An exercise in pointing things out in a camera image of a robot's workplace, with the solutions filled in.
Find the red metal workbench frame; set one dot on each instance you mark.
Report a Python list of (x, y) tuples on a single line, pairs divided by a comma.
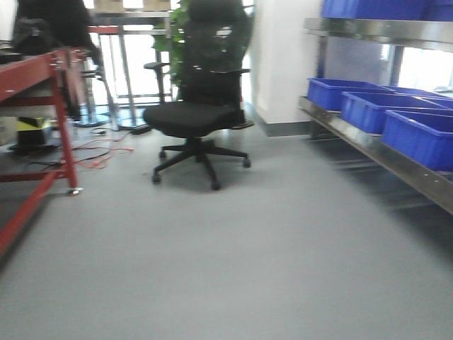
[(39, 91)]

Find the black office chair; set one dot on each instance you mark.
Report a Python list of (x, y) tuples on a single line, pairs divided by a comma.
[(216, 38)]

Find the blue bin middle shelf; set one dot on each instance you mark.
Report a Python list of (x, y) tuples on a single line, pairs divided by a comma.
[(366, 111)]

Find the blue bin shelf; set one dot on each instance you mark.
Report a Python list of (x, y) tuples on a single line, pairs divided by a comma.
[(426, 138), (328, 93), (366, 111)]

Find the green potted plant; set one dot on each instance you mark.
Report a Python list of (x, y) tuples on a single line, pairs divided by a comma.
[(175, 44)]

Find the stainless steel shelf rail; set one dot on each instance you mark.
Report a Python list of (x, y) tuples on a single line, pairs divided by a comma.
[(432, 184)]

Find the blue bin far shelf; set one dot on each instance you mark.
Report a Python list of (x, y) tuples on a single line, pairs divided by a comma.
[(328, 93)]

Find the blue bin front shelf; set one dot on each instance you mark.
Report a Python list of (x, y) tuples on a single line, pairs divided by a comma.
[(426, 138)]

